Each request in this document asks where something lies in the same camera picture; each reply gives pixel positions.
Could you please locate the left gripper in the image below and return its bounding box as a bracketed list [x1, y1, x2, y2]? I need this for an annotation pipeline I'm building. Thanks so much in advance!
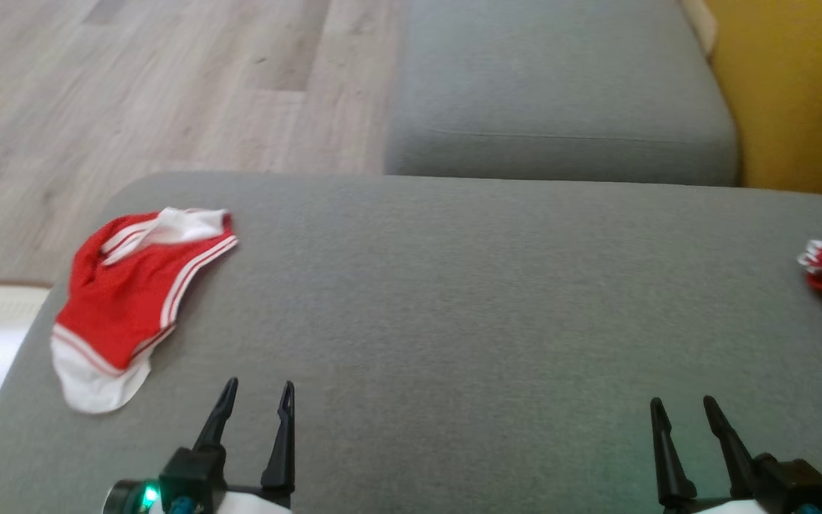
[104, 377, 296, 514]

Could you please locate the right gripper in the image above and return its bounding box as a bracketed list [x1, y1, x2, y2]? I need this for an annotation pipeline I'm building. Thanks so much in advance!
[650, 395, 770, 514]

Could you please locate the red white basketball jersey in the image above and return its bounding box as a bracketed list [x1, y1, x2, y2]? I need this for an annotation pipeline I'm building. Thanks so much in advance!
[51, 207, 239, 415]

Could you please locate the yellow sofa backrest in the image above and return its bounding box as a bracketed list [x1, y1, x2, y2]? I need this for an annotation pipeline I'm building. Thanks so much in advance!
[704, 0, 822, 202]

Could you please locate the small grey sofa seat cushion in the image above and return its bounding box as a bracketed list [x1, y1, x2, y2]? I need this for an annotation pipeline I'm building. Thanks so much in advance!
[385, 0, 740, 188]

